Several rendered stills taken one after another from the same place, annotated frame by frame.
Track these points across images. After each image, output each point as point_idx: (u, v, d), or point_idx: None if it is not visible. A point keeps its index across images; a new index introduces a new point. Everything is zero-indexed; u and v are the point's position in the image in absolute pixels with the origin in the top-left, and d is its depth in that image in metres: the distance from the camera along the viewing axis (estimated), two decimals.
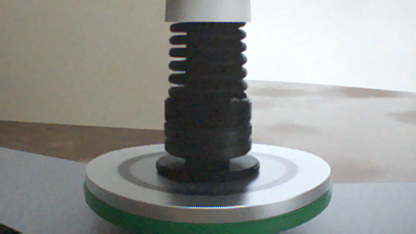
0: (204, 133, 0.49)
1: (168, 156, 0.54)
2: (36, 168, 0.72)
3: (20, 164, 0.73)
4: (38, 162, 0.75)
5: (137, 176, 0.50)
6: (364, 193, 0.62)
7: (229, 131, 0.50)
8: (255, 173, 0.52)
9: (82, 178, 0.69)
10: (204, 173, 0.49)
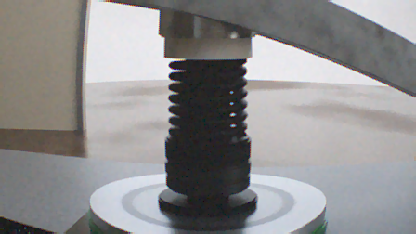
0: (204, 172, 0.50)
1: (188, 205, 0.50)
2: None
3: None
4: None
5: (239, 223, 0.48)
6: None
7: (228, 170, 0.50)
8: None
9: (8, 162, 0.74)
10: (255, 196, 0.53)
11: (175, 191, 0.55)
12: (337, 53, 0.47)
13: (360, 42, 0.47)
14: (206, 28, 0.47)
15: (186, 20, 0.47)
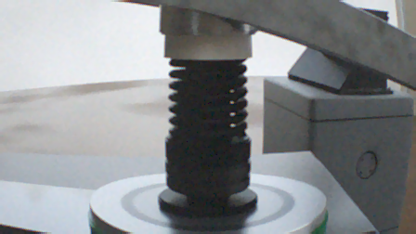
0: (204, 173, 0.50)
1: (239, 202, 0.51)
2: None
3: None
4: None
5: (279, 199, 0.54)
6: (22, 160, 0.76)
7: (228, 170, 0.50)
8: None
9: None
10: None
11: (184, 202, 0.51)
12: (338, 47, 0.47)
13: (361, 36, 0.47)
14: (206, 25, 0.47)
15: (186, 18, 0.47)
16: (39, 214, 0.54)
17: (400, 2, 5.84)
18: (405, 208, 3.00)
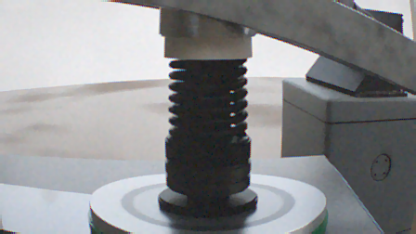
0: (204, 172, 0.50)
1: None
2: None
3: None
4: None
5: None
6: (28, 162, 0.74)
7: (228, 170, 0.50)
8: (186, 215, 0.50)
9: None
10: (162, 191, 0.54)
11: (241, 198, 0.52)
12: (337, 51, 0.47)
13: (360, 40, 0.47)
14: (206, 27, 0.47)
15: (186, 19, 0.47)
16: (41, 220, 0.52)
17: (415, 5, 5.74)
18: None
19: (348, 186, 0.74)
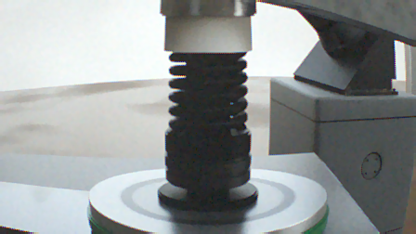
0: (204, 165, 0.50)
1: None
2: None
3: None
4: None
5: (140, 188, 0.56)
6: (23, 161, 0.75)
7: (228, 163, 0.50)
8: (230, 210, 0.50)
9: None
10: (169, 197, 0.51)
11: None
12: (344, 10, 0.47)
13: None
14: (206, 6, 0.47)
15: None
16: (39, 216, 0.53)
17: None
18: (409, 208, 2.98)
19: (340, 183, 0.75)
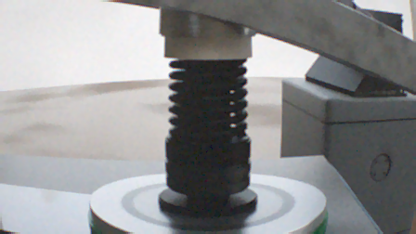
0: (204, 172, 0.50)
1: None
2: None
3: None
4: None
5: (149, 190, 0.57)
6: (26, 162, 0.74)
7: (228, 170, 0.50)
8: (219, 216, 0.50)
9: None
10: (163, 200, 0.52)
11: (242, 191, 0.54)
12: (337, 51, 0.47)
13: (360, 40, 0.47)
14: (206, 27, 0.47)
15: (186, 19, 0.47)
16: (40, 220, 0.52)
17: (415, 5, 5.74)
18: None
19: (347, 186, 0.73)
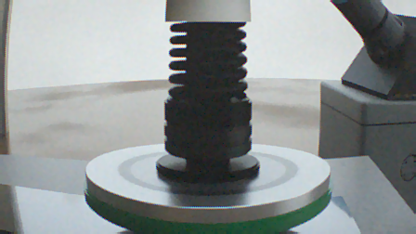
0: (204, 133, 0.49)
1: (166, 163, 0.52)
2: None
3: None
4: None
5: (178, 188, 0.47)
6: (66, 167, 0.74)
7: (229, 131, 0.50)
8: None
9: None
10: (240, 170, 0.50)
11: None
12: None
13: None
14: None
15: None
16: (89, 230, 0.52)
17: None
18: None
19: None
